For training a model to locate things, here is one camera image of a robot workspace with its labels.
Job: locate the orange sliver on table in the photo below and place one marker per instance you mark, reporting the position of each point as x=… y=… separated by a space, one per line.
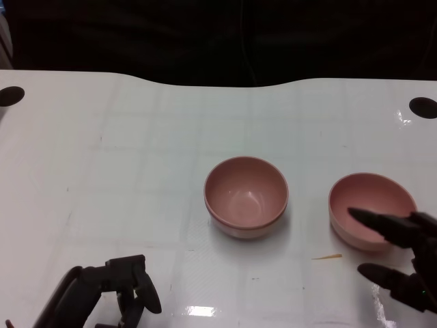
x=329 y=256

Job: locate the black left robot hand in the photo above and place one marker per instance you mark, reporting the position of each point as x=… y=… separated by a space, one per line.
x=78 y=294

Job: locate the pink plastic bowl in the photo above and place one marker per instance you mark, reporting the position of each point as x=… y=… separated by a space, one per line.
x=246 y=233
x=368 y=194
x=244 y=194

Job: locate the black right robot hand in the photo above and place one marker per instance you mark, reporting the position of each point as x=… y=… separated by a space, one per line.
x=425 y=246

